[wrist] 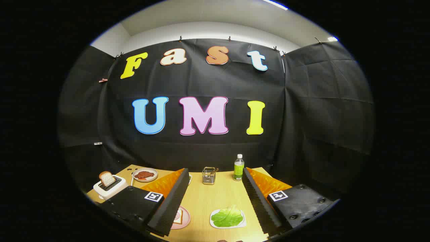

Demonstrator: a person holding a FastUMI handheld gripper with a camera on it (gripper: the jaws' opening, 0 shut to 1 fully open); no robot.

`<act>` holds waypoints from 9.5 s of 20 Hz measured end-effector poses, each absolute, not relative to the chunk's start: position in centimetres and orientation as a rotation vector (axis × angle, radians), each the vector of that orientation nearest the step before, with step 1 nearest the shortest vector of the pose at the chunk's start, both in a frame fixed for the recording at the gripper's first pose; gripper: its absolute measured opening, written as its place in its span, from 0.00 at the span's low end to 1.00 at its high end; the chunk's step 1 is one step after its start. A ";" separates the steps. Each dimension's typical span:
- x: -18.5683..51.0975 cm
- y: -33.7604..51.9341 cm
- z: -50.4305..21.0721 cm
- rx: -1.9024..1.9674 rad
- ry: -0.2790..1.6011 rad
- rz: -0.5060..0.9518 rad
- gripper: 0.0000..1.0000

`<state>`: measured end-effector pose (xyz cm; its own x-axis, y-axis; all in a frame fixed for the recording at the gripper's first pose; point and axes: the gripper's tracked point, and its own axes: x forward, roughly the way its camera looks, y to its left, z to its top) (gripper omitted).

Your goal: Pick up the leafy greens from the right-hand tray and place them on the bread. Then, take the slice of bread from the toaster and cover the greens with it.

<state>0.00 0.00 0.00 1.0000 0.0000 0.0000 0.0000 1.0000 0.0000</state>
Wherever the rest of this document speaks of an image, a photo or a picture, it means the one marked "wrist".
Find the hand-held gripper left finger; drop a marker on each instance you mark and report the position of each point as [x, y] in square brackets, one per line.
[171, 205]

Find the brown meat slice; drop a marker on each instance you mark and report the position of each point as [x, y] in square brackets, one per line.
[144, 175]

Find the green label water bottle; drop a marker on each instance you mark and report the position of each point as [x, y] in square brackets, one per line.
[239, 169]

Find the white square plate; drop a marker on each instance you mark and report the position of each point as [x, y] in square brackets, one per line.
[242, 224]

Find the white oval plate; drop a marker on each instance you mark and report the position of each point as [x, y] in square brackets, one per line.
[154, 172]

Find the pink round plate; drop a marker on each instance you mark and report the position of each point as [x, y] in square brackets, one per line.
[186, 218]

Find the green lettuce leaf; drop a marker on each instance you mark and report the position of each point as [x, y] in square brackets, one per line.
[226, 217]

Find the black backdrop cloth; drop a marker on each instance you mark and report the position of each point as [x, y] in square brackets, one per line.
[201, 84]

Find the toasted bread slice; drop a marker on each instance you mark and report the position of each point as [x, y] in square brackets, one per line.
[107, 178]

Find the white toaster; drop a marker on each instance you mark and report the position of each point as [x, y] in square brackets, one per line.
[116, 190]

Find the bread slice with ham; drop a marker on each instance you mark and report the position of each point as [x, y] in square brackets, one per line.
[179, 217]

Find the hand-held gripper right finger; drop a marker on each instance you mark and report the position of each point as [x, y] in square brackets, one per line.
[260, 205]

